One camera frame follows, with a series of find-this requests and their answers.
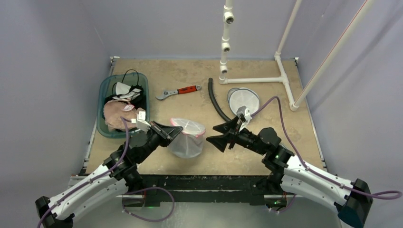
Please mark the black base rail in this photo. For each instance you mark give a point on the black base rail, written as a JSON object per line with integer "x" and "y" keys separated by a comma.
{"x": 255, "y": 190}

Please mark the white mesh laundry bag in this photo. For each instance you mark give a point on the white mesh laundry bag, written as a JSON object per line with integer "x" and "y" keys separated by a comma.
{"x": 238, "y": 97}

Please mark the teal plastic bin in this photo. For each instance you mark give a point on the teal plastic bin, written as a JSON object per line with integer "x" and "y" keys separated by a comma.
{"x": 107, "y": 89}

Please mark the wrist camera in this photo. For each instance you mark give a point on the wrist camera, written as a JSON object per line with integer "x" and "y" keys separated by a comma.
{"x": 244, "y": 117}
{"x": 140, "y": 121}

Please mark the pink trimmed mesh laundry bag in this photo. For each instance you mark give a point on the pink trimmed mesh laundry bag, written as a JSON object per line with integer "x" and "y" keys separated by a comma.
{"x": 189, "y": 143}

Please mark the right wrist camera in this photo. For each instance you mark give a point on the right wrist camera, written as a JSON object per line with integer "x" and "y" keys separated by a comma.
{"x": 244, "y": 117}

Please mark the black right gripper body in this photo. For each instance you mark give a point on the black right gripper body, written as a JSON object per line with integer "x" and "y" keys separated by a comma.
{"x": 233, "y": 134}

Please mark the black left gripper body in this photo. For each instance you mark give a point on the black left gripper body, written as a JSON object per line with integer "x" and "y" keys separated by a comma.
{"x": 154, "y": 140}

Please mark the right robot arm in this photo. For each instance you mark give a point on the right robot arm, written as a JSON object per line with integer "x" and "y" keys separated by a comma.
{"x": 349, "y": 199}

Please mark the pink lace bra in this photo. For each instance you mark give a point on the pink lace bra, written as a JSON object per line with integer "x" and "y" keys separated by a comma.
{"x": 114, "y": 110}

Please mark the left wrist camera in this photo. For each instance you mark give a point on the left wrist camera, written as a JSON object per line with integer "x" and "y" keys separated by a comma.
{"x": 140, "y": 121}

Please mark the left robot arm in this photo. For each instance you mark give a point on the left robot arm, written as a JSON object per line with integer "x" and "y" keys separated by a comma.
{"x": 117, "y": 175}

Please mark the white PVC pipe frame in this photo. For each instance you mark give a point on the white PVC pipe frame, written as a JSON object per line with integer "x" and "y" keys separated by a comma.
{"x": 228, "y": 19}

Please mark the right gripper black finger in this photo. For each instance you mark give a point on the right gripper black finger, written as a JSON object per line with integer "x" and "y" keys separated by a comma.
{"x": 230, "y": 126}
{"x": 221, "y": 142}

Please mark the red handled adjustable wrench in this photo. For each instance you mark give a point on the red handled adjustable wrench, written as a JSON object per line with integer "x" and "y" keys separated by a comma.
{"x": 167, "y": 93}

